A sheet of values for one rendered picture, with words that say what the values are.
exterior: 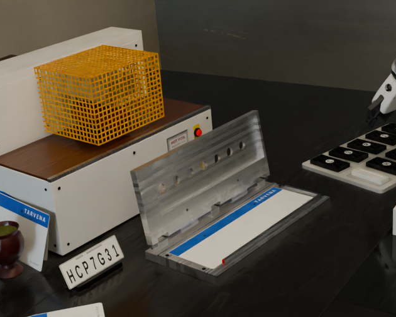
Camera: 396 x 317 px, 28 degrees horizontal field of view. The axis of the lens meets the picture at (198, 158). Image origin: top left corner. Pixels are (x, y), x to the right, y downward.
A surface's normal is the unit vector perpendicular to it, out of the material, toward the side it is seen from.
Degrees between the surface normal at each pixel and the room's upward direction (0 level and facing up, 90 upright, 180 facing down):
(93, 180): 90
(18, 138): 90
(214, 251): 0
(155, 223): 81
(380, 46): 90
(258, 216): 0
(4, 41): 90
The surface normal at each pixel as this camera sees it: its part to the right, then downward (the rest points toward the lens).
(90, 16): 0.84, 0.14
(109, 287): -0.08, -0.92
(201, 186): 0.73, 0.04
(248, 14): -0.54, 0.36
